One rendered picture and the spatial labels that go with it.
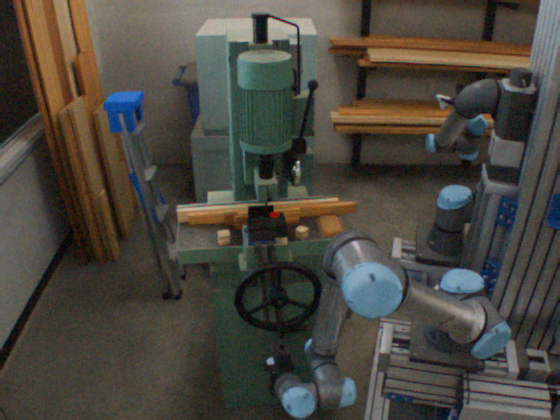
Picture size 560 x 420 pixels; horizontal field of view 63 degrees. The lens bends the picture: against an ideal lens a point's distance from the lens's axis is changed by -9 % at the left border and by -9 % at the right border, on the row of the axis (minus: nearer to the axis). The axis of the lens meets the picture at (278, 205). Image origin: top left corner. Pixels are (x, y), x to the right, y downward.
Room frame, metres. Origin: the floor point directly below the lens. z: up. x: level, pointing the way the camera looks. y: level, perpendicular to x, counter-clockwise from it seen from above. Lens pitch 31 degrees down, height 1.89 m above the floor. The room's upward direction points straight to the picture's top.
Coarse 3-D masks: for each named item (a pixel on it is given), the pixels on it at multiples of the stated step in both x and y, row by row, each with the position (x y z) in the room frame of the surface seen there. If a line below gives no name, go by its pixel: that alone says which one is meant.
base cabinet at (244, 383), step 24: (288, 288) 1.39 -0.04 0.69; (312, 288) 1.41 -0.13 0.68; (216, 312) 1.36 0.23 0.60; (288, 312) 1.39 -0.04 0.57; (216, 336) 1.42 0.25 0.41; (240, 336) 1.37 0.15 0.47; (264, 336) 1.38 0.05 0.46; (288, 336) 1.39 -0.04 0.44; (240, 360) 1.37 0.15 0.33; (264, 360) 1.38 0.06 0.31; (240, 384) 1.37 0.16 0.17; (264, 384) 1.38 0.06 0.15
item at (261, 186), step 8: (256, 168) 1.62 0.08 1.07; (256, 176) 1.56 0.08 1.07; (256, 184) 1.53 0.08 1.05; (264, 184) 1.50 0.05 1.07; (272, 184) 1.50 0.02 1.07; (256, 192) 1.54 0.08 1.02; (264, 192) 1.50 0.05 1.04; (272, 192) 1.50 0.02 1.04; (264, 200) 1.50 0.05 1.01; (272, 200) 1.50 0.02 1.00
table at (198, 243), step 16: (208, 224) 1.51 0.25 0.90; (288, 224) 1.51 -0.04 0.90; (304, 224) 1.51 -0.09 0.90; (192, 240) 1.40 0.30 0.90; (208, 240) 1.40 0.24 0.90; (240, 240) 1.41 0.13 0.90; (288, 240) 1.41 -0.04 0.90; (304, 240) 1.41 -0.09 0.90; (320, 240) 1.41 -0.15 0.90; (192, 256) 1.35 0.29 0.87; (208, 256) 1.36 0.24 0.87; (224, 256) 1.36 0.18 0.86; (240, 256) 1.35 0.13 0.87; (288, 256) 1.36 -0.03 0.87; (240, 272) 1.28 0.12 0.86; (288, 272) 1.30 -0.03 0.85
